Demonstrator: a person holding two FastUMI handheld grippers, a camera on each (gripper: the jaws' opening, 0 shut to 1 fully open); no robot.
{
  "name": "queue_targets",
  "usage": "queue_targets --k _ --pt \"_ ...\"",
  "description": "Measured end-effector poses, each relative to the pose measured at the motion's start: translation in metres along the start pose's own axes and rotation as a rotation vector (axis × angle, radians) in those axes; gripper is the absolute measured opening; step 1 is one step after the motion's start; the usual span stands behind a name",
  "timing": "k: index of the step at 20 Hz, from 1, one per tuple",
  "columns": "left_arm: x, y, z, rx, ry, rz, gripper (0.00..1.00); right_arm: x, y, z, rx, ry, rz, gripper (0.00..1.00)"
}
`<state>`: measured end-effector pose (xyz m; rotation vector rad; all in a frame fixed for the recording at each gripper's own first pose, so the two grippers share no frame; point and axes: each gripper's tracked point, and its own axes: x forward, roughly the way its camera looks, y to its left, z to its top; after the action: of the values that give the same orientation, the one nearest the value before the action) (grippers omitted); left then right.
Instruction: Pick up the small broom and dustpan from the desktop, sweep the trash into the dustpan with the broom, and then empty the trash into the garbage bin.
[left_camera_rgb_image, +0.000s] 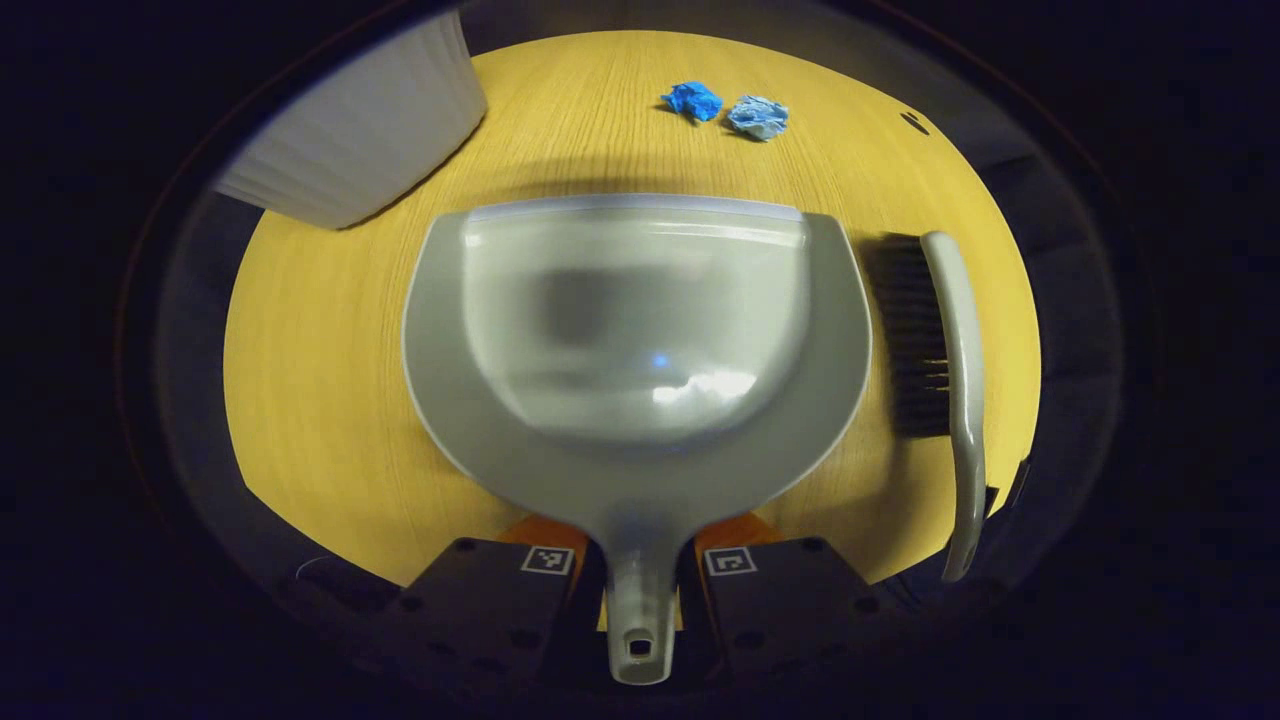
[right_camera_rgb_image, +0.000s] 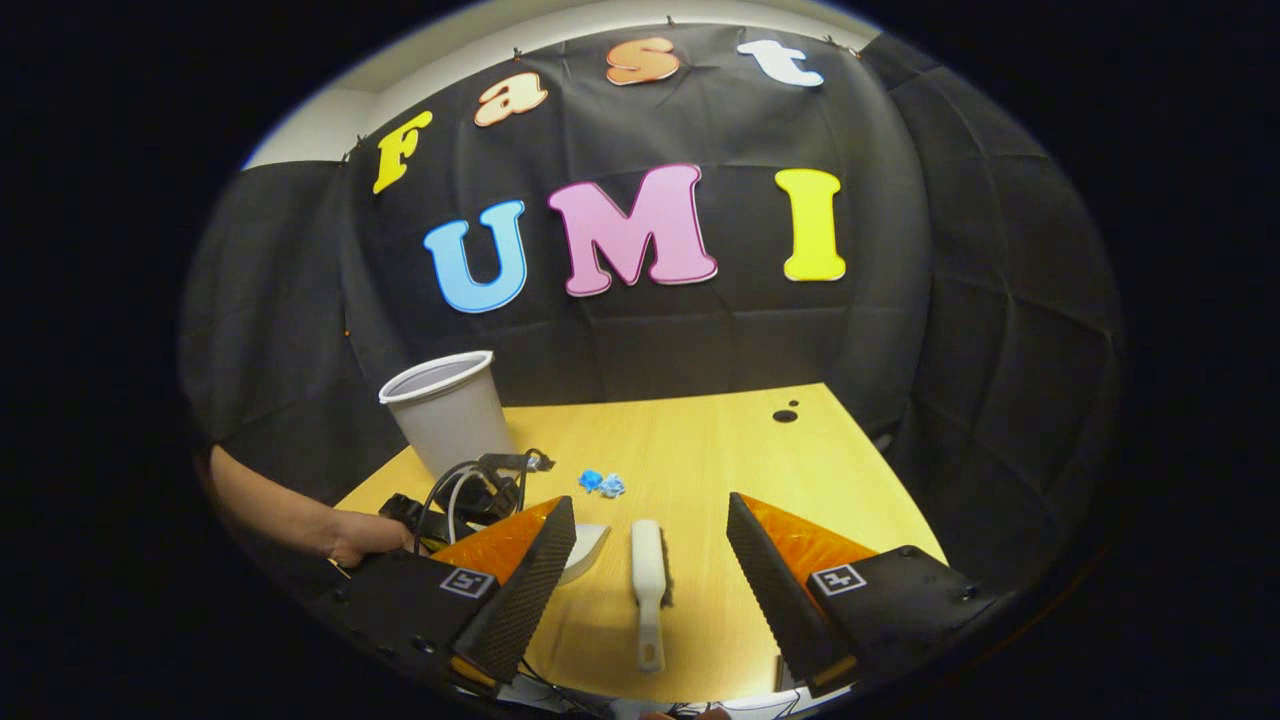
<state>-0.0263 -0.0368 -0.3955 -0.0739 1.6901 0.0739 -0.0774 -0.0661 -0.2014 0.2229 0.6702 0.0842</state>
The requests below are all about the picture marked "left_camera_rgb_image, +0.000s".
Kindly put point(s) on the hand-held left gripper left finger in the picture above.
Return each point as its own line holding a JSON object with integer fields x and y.
{"x": 480, "y": 610}

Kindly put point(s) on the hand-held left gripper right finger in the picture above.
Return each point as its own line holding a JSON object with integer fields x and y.
{"x": 790, "y": 610}

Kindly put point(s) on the grey dustpan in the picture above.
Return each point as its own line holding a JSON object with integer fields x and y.
{"x": 640, "y": 480}

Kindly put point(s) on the small grey broom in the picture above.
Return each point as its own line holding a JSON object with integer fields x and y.
{"x": 965, "y": 350}

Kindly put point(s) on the light blue paper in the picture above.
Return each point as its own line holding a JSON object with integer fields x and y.
{"x": 758, "y": 117}

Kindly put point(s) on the white garbage bin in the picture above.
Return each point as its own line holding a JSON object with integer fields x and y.
{"x": 360, "y": 130}

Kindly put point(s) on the dark blue paper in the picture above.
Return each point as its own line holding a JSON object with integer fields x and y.
{"x": 692, "y": 100}

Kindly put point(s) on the black desk grommet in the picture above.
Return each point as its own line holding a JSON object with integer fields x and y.
{"x": 915, "y": 123}

